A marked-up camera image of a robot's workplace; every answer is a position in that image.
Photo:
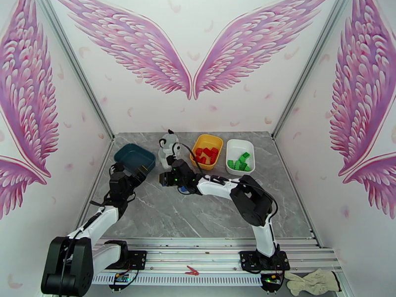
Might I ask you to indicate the blue lego brick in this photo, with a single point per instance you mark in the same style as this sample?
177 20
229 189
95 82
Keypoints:
184 190

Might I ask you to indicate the red small lego brick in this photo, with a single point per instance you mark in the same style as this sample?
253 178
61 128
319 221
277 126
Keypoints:
207 150

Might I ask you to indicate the green small lego brick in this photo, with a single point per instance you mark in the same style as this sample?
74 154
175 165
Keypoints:
232 164
238 160

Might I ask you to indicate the green long lego brick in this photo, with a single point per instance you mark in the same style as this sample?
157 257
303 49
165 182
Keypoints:
243 166
245 156

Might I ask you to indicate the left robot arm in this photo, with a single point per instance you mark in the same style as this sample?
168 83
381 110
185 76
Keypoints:
99 220

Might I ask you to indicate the teal plastic bin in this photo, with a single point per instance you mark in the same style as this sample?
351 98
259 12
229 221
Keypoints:
130 157

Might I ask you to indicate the grey white husky plush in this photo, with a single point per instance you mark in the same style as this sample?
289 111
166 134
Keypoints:
165 147

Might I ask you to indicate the yellow plastic bin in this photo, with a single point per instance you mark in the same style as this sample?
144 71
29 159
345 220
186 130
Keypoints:
206 141

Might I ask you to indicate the white plastic bin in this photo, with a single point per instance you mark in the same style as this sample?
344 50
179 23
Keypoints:
239 147

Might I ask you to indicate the small circuit board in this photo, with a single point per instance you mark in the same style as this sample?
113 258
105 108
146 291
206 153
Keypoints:
272 280
120 279

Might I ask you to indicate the red spring clip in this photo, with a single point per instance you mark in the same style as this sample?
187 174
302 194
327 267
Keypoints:
192 270

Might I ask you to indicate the pale work glove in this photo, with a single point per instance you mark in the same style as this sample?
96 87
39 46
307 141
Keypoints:
321 279
297 285

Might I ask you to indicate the aluminium table side rail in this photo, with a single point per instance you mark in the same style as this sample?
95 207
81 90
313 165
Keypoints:
286 166
102 166

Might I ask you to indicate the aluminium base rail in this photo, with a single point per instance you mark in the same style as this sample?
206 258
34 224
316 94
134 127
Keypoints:
191 252

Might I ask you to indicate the aluminium frame post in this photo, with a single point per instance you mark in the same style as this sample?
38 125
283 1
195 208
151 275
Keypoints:
77 73

